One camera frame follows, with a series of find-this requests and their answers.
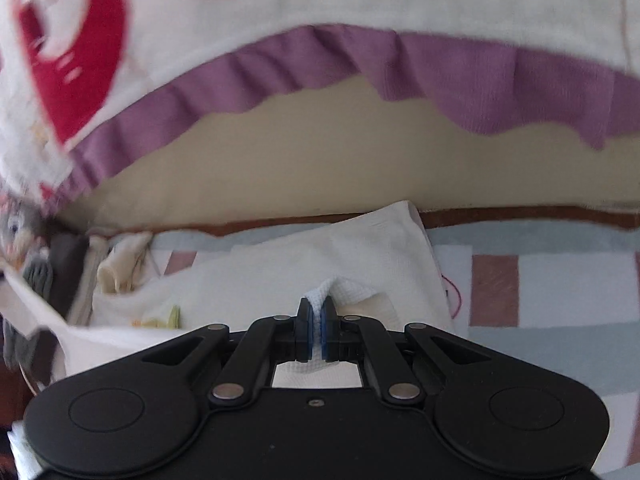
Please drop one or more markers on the dark brown folded cloth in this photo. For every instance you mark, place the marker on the dark brown folded cloth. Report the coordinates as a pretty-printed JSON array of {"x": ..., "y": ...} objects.
[{"x": 67, "y": 257}]

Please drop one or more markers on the cream white garment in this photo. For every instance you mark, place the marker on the cream white garment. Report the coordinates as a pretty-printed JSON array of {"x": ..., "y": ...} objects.
[{"x": 380, "y": 263}]

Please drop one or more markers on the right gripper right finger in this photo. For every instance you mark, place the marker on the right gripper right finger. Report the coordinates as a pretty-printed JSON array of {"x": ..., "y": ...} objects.
[{"x": 365, "y": 342}]

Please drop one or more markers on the grey bunny plush toy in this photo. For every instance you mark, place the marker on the grey bunny plush toy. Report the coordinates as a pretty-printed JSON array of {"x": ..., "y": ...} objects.
[{"x": 23, "y": 233}]

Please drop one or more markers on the cartoon quilt with purple ruffle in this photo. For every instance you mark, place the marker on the cartoon quilt with purple ruffle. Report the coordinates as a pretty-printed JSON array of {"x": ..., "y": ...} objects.
[{"x": 88, "y": 87}]

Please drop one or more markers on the checkered floor rug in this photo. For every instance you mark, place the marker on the checkered floor rug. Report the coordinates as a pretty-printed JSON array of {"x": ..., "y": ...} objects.
[{"x": 562, "y": 295}]

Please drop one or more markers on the beige bed base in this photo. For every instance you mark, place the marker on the beige bed base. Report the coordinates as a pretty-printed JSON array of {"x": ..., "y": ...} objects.
[{"x": 319, "y": 155}]

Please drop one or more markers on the cream folded cloth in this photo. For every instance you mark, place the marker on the cream folded cloth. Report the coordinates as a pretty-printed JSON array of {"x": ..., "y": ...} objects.
[{"x": 80, "y": 310}]

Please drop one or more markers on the grey folded towel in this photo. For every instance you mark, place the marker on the grey folded towel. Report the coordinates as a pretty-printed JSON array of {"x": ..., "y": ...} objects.
[{"x": 35, "y": 353}]

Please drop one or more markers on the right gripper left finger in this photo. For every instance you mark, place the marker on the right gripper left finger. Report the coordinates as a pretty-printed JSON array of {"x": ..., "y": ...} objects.
[{"x": 267, "y": 343}]

